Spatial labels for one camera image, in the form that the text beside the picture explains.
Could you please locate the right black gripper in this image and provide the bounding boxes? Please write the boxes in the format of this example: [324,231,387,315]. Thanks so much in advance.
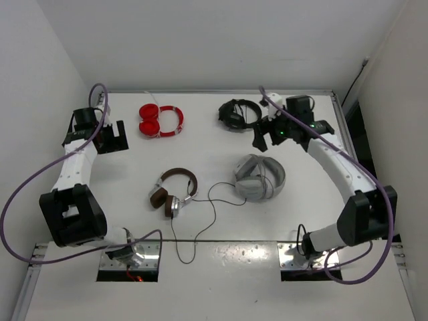
[252,106,296,152]

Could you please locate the brown silver headphones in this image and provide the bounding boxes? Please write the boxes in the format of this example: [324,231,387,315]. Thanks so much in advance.
[148,168,199,219]

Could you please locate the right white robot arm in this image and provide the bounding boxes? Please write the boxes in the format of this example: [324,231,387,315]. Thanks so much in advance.
[253,93,397,259]

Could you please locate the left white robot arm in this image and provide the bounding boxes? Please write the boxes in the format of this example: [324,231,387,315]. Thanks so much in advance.
[39,106,140,268]

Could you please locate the red headphones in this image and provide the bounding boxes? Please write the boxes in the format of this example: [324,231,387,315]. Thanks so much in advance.
[138,104,185,138]

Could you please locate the black headphones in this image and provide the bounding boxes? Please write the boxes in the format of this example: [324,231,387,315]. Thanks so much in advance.
[218,99,262,131]

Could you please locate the grey white headphones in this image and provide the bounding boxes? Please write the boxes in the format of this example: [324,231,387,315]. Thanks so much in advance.
[233,154,286,202]

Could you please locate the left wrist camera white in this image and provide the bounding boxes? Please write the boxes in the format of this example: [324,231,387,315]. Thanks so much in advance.
[94,107,112,126]

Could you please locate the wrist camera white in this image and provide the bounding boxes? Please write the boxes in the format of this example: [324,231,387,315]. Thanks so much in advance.
[94,107,112,126]
[260,92,284,121]

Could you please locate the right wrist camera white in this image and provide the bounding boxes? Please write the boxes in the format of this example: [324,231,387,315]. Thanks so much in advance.
[260,92,284,121]

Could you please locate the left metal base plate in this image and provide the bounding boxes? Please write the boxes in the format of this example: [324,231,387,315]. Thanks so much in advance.
[99,241,161,272]

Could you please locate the metal base plate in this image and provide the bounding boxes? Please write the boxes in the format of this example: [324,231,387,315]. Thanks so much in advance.
[277,243,328,272]
[99,241,161,272]

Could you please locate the black wall cable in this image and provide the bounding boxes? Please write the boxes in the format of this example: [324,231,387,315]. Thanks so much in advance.
[341,59,368,108]

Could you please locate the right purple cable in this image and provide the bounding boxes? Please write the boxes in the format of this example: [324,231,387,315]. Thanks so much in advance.
[259,86,395,286]

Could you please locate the purple cable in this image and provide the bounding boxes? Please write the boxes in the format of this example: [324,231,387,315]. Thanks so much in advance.
[1,83,164,265]
[259,86,395,286]

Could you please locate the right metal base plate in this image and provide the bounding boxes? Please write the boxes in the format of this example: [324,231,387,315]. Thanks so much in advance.
[277,243,328,272]

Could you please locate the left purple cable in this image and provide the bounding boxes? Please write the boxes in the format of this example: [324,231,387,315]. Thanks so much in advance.
[1,83,164,265]

